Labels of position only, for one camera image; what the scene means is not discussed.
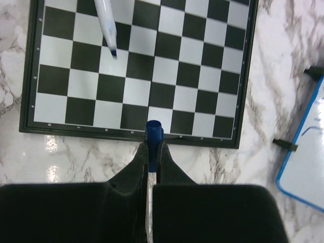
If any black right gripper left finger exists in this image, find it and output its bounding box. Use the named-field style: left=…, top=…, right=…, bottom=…
left=1, top=143, right=148, bottom=242

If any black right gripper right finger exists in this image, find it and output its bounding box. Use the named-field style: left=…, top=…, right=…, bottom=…
left=152, top=142, right=288, bottom=242

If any blue marker cap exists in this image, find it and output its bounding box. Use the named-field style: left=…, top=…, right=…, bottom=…
left=145, top=120, right=165, bottom=173

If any blue framed whiteboard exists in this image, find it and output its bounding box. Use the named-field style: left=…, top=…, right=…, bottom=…
left=276, top=76, right=323, bottom=212

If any white blue whiteboard marker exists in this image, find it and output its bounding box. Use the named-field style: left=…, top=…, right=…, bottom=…
left=94, top=0, right=117, bottom=59

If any black white chessboard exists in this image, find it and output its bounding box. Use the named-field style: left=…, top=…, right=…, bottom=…
left=19, top=1, right=258, bottom=149

